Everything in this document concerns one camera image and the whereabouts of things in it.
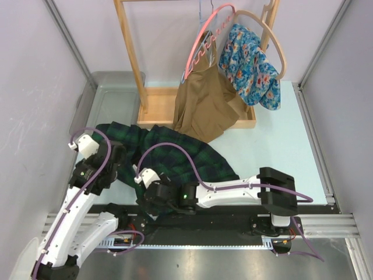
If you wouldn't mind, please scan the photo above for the green plaid garment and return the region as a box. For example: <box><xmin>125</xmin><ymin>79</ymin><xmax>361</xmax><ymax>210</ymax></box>
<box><xmin>96</xmin><ymin>122</ymin><xmax>239</xmax><ymax>214</ymax></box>

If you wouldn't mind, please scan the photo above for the tan brown skirt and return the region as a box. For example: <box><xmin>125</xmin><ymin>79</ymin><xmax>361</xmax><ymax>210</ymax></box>
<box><xmin>173</xmin><ymin>43</ymin><xmax>249</xmax><ymax>143</ymax></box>

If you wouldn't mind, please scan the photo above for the blue floral garment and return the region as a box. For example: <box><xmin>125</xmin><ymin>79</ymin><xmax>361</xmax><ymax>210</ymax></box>
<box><xmin>219</xmin><ymin>23</ymin><xmax>281</xmax><ymax>111</ymax></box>

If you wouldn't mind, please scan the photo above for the beige wooden hanger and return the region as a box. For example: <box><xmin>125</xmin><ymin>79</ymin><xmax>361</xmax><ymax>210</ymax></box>
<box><xmin>233</xmin><ymin>0</ymin><xmax>287</xmax><ymax>81</ymax></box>

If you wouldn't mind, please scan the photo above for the light blue wire hanger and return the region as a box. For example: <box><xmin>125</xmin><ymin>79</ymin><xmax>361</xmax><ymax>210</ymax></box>
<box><xmin>180</xmin><ymin>0</ymin><xmax>234</xmax><ymax>85</ymax></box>

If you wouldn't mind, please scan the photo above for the pink plastic hanger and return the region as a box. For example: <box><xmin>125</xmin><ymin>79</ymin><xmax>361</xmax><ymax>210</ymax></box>
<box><xmin>183</xmin><ymin>2</ymin><xmax>236</xmax><ymax>81</ymax></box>

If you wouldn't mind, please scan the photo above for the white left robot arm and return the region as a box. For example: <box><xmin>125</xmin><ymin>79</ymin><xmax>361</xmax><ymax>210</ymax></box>
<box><xmin>31</xmin><ymin>136</ymin><xmax>129</xmax><ymax>279</ymax></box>

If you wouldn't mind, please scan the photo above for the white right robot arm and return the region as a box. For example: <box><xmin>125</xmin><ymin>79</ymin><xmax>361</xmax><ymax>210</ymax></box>
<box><xmin>138</xmin><ymin>167</ymin><xmax>298</xmax><ymax>227</ymax></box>

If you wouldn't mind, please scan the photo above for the wooden clothes rack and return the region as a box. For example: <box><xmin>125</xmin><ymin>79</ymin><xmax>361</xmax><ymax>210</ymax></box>
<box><xmin>114</xmin><ymin>1</ymin><xmax>281</xmax><ymax>128</ymax></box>

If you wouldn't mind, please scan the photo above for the grey plastic bin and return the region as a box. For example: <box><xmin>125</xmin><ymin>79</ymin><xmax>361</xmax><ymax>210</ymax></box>
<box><xmin>69</xmin><ymin>71</ymin><xmax>140</xmax><ymax>134</ymax></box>

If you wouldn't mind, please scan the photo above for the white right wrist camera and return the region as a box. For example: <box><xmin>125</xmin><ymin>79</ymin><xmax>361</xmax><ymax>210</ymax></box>
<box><xmin>134</xmin><ymin>168</ymin><xmax>160</xmax><ymax>189</ymax></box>

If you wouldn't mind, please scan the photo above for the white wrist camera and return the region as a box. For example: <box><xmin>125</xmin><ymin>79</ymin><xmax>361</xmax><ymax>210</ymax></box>
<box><xmin>134</xmin><ymin>168</ymin><xmax>160</xmax><ymax>189</ymax></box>
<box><xmin>68</xmin><ymin>134</ymin><xmax>99</xmax><ymax>159</ymax></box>

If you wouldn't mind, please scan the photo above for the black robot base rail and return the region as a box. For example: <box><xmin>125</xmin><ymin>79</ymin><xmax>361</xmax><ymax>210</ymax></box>
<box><xmin>58</xmin><ymin>204</ymin><xmax>340</xmax><ymax>253</ymax></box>

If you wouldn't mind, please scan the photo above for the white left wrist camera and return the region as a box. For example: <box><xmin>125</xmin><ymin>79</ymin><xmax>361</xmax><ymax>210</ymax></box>
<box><xmin>68</xmin><ymin>134</ymin><xmax>99</xmax><ymax>159</ymax></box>

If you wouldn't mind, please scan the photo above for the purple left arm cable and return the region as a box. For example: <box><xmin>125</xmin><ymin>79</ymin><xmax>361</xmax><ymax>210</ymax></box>
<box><xmin>30</xmin><ymin>127</ymin><xmax>113</xmax><ymax>278</ymax></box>

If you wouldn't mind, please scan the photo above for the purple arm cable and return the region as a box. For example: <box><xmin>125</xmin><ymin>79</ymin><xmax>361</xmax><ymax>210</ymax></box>
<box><xmin>30</xmin><ymin>127</ymin><xmax>113</xmax><ymax>278</ymax></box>
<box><xmin>134</xmin><ymin>142</ymin><xmax>326</xmax><ymax>263</ymax></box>

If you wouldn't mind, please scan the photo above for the light blue cable duct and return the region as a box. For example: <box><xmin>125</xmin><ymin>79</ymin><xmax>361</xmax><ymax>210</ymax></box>
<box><xmin>96</xmin><ymin>236</ymin><xmax>276</xmax><ymax>250</ymax></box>

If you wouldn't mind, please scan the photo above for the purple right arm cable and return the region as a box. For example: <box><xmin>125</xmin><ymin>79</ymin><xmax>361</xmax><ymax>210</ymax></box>
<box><xmin>134</xmin><ymin>142</ymin><xmax>326</xmax><ymax>263</ymax></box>

